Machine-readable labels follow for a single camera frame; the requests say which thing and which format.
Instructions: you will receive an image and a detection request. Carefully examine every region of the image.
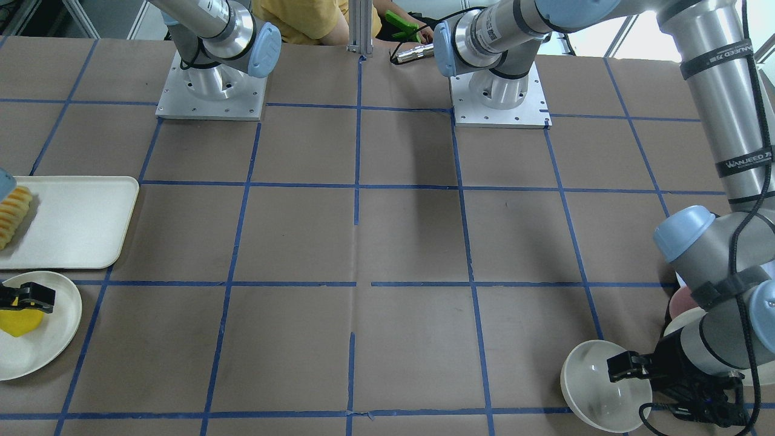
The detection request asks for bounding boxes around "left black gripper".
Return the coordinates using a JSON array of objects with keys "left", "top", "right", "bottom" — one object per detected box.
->
[{"left": 607, "top": 333, "right": 750, "bottom": 428}]

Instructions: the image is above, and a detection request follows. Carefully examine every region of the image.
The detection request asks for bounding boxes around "yellow lemon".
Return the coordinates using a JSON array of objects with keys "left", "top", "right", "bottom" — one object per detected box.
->
[{"left": 0, "top": 309, "right": 46, "bottom": 337}]

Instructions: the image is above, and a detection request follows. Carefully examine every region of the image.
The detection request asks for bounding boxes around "white ceramic bowl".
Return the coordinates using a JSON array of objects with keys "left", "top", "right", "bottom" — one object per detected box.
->
[{"left": 559, "top": 340, "right": 653, "bottom": 433}]

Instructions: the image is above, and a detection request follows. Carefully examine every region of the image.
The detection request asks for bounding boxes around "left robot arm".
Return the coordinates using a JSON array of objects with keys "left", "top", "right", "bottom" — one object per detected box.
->
[{"left": 454, "top": 56, "right": 728, "bottom": 435}]

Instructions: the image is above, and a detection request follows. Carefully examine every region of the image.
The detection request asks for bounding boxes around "cream round plate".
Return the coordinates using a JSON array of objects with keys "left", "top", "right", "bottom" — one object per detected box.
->
[{"left": 1, "top": 271, "right": 82, "bottom": 381}]

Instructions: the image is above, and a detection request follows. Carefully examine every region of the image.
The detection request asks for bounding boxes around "pink plate in rack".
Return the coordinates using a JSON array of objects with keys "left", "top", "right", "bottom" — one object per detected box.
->
[{"left": 667, "top": 285, "right": 698, "bottom": 320}]

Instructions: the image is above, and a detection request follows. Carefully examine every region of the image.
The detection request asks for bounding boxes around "white rectangular tray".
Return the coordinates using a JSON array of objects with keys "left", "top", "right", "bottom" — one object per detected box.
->
[{"left": 1, "top": 176, "right": 139, "bottom": 270}]

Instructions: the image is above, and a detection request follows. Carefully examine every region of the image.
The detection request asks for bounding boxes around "sliced yellow pineapple toy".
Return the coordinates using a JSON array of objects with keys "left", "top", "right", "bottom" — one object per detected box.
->
[{"left": 1, "top": 186, "right": 33, "bottom": 250}]

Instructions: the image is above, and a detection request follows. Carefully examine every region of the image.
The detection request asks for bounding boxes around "person in yellow shirt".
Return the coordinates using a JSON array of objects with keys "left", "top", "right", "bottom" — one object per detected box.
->
[{"left": 251, "top": 1, "right": 424, "bottom": 48}]

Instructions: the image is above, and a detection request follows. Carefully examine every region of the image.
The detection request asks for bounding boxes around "green grabber tool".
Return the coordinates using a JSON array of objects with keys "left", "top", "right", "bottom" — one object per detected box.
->
[{"left": 385, "top": 10, "right": 423, "bottom": 42}]

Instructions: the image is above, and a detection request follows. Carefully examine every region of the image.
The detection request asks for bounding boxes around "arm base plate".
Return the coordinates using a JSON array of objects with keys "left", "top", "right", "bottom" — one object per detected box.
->
[
  {"left": 156, "top": 53, "right": 268, "bottom": 122},
  {"left": 449, "top": 64, "right": 553, "bottom": 129}
]

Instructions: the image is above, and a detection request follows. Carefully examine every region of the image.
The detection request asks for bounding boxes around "aluminium frame post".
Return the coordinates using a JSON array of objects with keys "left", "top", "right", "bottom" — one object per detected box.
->
[{"left": 346, "top": 0, "right": 374, "bottom": 58}]

